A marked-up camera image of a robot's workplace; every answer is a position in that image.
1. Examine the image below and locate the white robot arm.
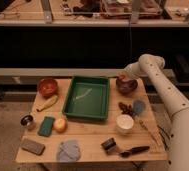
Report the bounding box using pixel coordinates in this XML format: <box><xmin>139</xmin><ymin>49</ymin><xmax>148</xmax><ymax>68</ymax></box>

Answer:
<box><xmin>123</xmin><ymin>54</ymin><xmax>189</xmax><ymax>171</ymax></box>

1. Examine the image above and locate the purple bowl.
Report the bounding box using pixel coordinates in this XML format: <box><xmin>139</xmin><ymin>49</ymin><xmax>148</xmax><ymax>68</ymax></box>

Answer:
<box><xmin>116</xmin><ymin>79</ymin><xmax>138</xmax><ymax>95</ymax></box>

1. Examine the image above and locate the red bowl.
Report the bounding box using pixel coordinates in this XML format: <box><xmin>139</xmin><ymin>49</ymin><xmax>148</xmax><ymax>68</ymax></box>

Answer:
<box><xmin>37</xmin><ymin>78</ymin><xmax>58</xmax><ymax>98</ymax></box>

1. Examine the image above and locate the dark red grapes bunch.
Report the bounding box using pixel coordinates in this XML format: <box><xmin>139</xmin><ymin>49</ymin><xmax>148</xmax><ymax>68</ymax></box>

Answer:
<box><xmin>118</xmin><ymin>102</ymin><xmax>133</xmax><ymax>116</ymax></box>

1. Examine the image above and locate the white cup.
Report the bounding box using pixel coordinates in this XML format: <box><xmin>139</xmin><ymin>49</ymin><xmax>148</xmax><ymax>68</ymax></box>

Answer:
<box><xmin>116</xmin><ymin>114</ymin><xmax>134</xmax><ymax>134</ymax></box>

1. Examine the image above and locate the green plastic tray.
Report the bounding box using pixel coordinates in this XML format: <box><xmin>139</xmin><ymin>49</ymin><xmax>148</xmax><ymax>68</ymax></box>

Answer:
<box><xmin>62</xmin><ymin>76</ymin><xmax>110</xmax><ymax>121</ymax></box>

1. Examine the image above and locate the wooden table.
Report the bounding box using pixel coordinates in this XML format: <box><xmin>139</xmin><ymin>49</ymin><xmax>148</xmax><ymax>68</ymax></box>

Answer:
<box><xmin>16</xmin><ymin>78</ymin><xmax>167</xmax><ymax>164</ymax></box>

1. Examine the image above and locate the metal shelf rack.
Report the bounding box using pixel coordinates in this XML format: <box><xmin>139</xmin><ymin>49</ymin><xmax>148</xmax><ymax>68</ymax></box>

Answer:
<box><xmin>0</xmin><ymin>0</ymin><xmax>189</xmax><ymax>27</ymax></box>

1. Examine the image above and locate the yellow banana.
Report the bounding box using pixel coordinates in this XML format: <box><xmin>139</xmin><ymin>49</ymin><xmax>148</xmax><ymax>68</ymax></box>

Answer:
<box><xmin>36</xmin><ymin>95</ymin><xmax>58</xmax><ymax>112</ymax></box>

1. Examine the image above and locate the red yellow apple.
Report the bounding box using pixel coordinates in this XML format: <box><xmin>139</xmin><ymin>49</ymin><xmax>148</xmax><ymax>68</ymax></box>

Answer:
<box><xmin>53</xmin><ymin>118</ymin><xmax>67</xmax><ymax>133</ymax></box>

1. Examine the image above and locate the grey crumpled cloth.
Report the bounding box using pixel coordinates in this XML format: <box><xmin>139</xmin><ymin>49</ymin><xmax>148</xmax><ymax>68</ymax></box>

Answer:
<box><xmin>56</xmin><ymin>140</ymin><xmax>81</xmax><ymax>162</ymax></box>

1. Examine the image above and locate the green sponge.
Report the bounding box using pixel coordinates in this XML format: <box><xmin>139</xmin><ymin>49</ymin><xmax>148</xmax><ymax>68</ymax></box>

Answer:
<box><xmin>38</xmin><ymin>116</ymin><xmax>55</xmax><ymax>137</ymax></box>

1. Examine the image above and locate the metal cup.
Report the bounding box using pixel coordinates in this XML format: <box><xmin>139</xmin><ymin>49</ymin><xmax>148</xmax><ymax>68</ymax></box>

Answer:
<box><xmin>20</xmin><ymin>115</ymin><xmax>36</xmax><ymax>131</ymax></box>

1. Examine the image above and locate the grey brown sponge block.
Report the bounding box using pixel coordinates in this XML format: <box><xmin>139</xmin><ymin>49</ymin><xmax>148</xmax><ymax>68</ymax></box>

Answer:
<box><xmin>21</xmin><ymin>139</ymin><xmax>45</xmax><ymax>155</ymax></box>

